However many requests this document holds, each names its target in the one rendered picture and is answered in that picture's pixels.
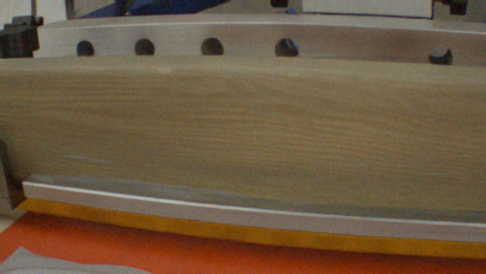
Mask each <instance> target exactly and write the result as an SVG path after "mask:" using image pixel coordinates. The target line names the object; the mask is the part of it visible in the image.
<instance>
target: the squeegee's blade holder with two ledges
mask: <svg viewBox="0 0 486 274"><path fill-rule="evenodd" d="M22 185H23V191H24V196H25V197H27V198H30V199H39V200H45V201H52V202H59V203H66V204H70V205H73V206H86V207H94V208H101V209H108V210H110V211H115V212H130V213H137V214H145V215H152V216H157V217H161V218H168V219H183V220H191V221H199V222H207V223H214V224H223V225H237V226H245V227H254V228H261V229H277V230H285V231H294V232H315V233H323V234H329V233H331V234H338V235H346V236H348V235H353V236H360V237H367V236H368V237H375V238H403V239H416V240H422V239H423V240H430V241H433V240H437V241H450V242H456V241H457V242H463V243H465V242H470V243H482V244H485V243H486V212H472V211H470V212H464V211H448V210H433V209H417V208H400V207H392V206H390V207H383V206H375V205H350V204H342V205H341V204H332V203H323V202H314V201H311V202H305V201H296V200H287V199H269V198H259V197H240V196H232V195H222V194H212V193H203V192H185V191H181V190H176V189H167V188H159V187H149V186H132V185H123V184H115V183H106V182H98V181H94V180H89V179H73V178H65V177H57V176H49V175H41V174H32V175H30V176H29V177H28V178H27V179H25V180H24V181H23V183H22Z"/></svg>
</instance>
